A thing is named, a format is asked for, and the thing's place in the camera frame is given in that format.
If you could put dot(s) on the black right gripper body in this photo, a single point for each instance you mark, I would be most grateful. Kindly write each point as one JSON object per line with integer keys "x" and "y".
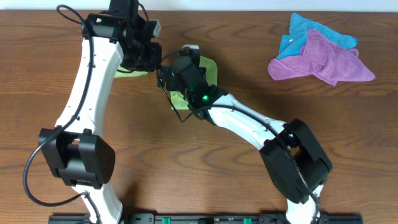
{"x": 168, "y": 76}

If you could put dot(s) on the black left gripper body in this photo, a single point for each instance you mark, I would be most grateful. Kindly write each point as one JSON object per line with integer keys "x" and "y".
{"x": 144, "y": 57}

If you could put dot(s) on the green microfiber cloth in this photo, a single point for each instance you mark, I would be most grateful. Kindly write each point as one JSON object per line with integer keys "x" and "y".
{"x": 211, "y": 77}

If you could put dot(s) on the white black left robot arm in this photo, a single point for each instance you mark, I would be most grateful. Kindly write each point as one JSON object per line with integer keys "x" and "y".
{"x": 115, "y": 40}

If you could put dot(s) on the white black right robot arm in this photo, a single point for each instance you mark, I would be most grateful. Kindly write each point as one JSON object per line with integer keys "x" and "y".
{"x": 296, "y": 163}

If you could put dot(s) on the folded green cloth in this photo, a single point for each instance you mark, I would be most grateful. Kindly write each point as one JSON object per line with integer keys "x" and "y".
{"x": 125, "y": 73}

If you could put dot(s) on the blue microfiber cloth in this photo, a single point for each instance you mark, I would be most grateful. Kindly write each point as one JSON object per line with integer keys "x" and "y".
{"x": 291, "y": 44}

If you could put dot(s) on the purple microfiber cloth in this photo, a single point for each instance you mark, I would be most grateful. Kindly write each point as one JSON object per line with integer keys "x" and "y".
{"x": 322, "y": 58}

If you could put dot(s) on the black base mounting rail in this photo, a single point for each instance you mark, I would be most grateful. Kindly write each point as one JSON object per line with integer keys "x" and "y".
{"x": 265, "y": 218}

